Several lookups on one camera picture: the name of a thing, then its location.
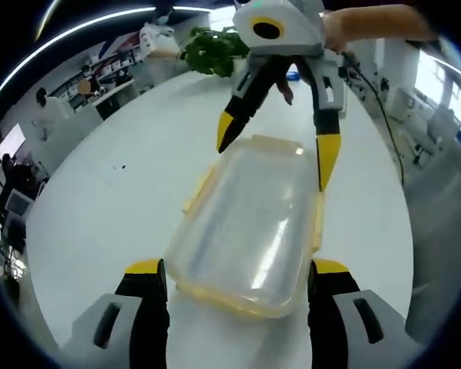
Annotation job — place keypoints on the white wall screen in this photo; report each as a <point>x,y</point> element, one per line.
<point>11,140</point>

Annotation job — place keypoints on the potted green plant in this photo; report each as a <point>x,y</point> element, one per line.
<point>215,50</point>

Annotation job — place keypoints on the short ceiling light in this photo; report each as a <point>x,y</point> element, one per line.
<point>48,17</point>

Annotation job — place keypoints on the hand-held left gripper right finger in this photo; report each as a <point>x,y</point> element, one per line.
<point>353,319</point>

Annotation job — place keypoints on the long ceiling light strip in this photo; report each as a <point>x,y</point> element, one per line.
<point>80,32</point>

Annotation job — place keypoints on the blue cloth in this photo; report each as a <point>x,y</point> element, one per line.
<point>294,76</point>

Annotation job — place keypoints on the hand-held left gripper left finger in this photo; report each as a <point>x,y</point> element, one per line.
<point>100,319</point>

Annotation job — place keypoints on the clear plastic box yellow buckles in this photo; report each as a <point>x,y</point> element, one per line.
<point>246,230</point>

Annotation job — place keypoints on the person's right hand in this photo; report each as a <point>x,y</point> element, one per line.
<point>334,32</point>

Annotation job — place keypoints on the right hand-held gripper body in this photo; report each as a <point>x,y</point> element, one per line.
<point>280,23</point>

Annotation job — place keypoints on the white office chair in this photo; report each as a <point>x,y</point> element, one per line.
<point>19,203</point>

